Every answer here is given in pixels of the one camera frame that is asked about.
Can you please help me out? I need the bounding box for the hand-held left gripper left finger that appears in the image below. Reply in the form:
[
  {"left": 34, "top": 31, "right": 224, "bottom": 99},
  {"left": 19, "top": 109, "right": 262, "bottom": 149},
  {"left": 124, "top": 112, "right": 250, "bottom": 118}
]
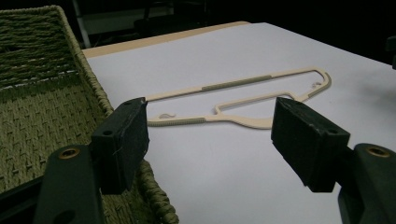
[{"left": 33, "top": 96, "right": 150, "bottom": 224}]

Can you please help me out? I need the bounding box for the woven green basket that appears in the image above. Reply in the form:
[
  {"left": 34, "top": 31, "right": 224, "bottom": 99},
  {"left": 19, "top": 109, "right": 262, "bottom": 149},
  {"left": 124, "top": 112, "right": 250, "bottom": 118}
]
[{"left": 0, "top": 5, "right": 180, "bottom": 224}]

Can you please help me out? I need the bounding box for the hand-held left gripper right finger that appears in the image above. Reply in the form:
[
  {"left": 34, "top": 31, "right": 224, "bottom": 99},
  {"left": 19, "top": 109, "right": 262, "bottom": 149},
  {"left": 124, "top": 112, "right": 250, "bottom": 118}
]
[{"left": 270, "top": 96, "right": 396, "bottom": 224}]

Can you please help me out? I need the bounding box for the metal stand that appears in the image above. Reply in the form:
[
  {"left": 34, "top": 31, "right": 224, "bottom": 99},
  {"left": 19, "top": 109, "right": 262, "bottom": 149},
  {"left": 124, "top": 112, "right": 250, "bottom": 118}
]
[{"left": 72, "top": 0, "right": 92, "bottom": 49}]

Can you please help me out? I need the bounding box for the beige plastic clothes hanger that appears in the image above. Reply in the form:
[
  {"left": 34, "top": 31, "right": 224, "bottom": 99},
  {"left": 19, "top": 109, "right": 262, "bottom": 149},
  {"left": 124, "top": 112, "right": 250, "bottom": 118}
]
[{"left": 145, "top": 66, "right": 332, "bottom": 130}]

